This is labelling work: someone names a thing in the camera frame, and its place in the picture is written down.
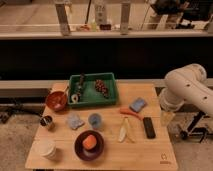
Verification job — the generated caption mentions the blue sponge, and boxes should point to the blue sponge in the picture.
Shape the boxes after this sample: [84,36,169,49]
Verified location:
[129,98,146,113]

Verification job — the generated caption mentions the small metal cup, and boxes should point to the small metal cup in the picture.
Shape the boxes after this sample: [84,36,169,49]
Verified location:
[40,115,55,131]

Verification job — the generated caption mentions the dark purple bowl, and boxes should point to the dark purple bowl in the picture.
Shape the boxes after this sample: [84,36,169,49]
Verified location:
[74,130,104,161]

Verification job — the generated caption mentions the green plastic tray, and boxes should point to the green plastic tray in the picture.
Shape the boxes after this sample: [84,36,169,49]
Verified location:
[68,72,119,108]

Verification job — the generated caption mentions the black handled utensil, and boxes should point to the black handled utensil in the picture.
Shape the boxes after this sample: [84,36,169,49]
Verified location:
[77,73,85,98]

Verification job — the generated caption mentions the blue plastic cup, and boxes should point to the blue plastic cup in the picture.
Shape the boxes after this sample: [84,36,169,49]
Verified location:
[88,113,102,129]

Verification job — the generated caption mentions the orange apple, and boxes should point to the orange apple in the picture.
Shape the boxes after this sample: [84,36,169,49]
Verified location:
[82,135,97,150]

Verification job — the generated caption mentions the white tape roll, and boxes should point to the white tape roll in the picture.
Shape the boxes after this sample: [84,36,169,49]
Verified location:
[71,94,79,103]

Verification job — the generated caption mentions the red bowl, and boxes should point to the red bowl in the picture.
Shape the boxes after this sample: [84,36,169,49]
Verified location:
[45,91,68,112]

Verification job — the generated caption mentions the white stacked cups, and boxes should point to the white stacked cups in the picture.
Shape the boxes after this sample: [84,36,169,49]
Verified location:
[35,139,56,159]

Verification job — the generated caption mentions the black remote control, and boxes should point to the black remote control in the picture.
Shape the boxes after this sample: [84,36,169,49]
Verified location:
[143,117,156,139]

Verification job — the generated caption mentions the wooden spoon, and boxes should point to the wooden spoon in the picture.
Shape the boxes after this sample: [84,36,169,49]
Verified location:
[58,86,69,103]

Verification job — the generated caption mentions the peeled banana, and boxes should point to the peeled banana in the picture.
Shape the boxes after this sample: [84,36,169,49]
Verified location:
[118,117,135,142]

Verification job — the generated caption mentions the bunch of red grapes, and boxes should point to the bunch of red grapes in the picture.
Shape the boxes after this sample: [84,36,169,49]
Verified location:
[95,79,109,98]

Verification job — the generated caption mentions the blue crumpled cloth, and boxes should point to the blue crumpled cloth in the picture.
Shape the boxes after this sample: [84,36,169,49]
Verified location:
[67,114,85,130]

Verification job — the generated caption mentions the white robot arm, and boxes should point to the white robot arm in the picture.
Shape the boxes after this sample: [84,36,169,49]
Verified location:
[159,63,213,117]

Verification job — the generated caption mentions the orange carrot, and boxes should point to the orange carrot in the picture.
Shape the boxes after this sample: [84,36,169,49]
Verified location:
[119,108,143,120]

